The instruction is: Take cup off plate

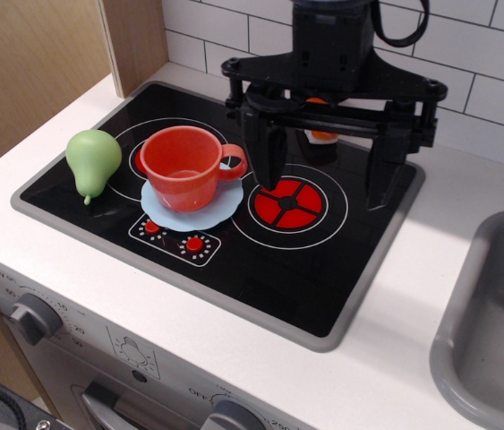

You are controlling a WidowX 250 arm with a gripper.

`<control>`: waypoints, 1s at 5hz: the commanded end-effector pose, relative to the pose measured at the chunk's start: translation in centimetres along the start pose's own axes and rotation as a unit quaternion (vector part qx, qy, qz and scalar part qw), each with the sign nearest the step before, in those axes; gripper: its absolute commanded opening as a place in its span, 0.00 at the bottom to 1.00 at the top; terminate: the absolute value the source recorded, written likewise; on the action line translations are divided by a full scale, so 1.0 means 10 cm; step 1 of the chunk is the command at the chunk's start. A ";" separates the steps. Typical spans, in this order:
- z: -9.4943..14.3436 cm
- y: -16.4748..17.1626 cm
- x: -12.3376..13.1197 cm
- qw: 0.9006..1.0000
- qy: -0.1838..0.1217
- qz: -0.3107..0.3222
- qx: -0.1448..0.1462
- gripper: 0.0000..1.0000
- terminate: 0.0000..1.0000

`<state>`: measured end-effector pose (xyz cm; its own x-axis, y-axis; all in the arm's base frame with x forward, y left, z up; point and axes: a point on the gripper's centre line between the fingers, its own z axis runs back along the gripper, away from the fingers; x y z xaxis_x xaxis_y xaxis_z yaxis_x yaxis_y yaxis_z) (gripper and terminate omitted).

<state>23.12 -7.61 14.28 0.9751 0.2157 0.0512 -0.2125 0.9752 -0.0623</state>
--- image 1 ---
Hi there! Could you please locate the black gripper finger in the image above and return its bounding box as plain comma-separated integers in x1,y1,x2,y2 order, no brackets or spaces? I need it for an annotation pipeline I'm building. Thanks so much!
240,91,287,190
365,101,413,211

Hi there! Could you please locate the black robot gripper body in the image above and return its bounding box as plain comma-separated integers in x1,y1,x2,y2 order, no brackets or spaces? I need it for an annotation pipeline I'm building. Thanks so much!
221,1,448,155

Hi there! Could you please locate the red plastic toy cup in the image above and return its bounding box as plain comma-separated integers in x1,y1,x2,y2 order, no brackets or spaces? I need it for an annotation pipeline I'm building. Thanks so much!
140,125,248,212

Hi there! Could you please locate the light blue toy plate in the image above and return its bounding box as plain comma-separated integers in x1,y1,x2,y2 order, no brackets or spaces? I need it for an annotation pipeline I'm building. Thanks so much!
141,179,243,232

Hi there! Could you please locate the salmon sushi toy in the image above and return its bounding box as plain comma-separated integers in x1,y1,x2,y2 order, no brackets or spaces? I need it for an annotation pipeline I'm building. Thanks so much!
303,98,338,145

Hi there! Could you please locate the black toy stovetop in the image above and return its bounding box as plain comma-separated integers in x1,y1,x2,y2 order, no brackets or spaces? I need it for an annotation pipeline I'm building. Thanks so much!
11,82,424,352

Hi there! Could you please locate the green toy pear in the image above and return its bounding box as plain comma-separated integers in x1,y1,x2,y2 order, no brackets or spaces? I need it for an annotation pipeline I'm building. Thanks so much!
65,130,122,205

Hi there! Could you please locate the grey toy sink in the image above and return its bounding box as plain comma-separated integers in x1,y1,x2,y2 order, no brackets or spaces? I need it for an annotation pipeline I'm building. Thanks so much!
430,211,504,429

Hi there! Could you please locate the wooden side panel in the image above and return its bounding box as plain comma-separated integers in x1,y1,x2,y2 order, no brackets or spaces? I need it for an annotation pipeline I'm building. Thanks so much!
0,1,168,157

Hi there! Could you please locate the grey oven knob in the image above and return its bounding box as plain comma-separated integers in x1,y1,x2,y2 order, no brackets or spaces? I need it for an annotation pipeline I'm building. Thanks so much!
201,400,265,430

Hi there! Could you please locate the grey timer knob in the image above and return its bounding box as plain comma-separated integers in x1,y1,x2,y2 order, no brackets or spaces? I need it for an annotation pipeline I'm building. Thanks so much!
10,294,63,346

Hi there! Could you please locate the black device bottom left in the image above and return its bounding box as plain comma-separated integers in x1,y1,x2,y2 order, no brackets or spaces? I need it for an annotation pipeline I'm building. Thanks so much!
0,385,71,430

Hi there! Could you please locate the black cable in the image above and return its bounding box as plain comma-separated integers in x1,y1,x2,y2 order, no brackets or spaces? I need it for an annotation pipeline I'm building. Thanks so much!
370,0,431,48

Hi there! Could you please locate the grey oven door handle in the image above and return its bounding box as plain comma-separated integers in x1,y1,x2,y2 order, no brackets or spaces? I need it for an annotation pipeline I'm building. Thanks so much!
81,383,147,430

